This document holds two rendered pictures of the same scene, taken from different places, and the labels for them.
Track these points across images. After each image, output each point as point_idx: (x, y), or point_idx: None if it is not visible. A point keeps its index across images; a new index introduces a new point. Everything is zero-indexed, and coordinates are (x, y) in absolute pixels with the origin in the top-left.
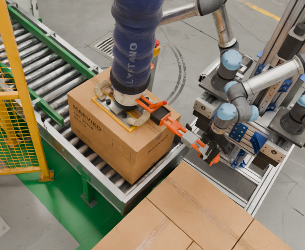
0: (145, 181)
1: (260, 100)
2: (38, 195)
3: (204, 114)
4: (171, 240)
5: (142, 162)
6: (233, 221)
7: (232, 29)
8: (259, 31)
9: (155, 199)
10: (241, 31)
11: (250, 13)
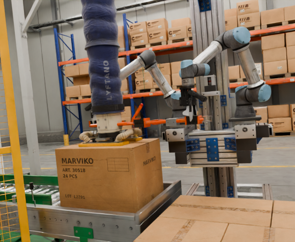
0: (151, 201)
1: (214, 122)
2: None
3: (178, 139)
4: (205, 228)
5: (141, 177)
6: (256, 205)
7: (176, 177)
8: (197, 174)
9: (169, 215)
10: (183, 176)
11: (184, 169)
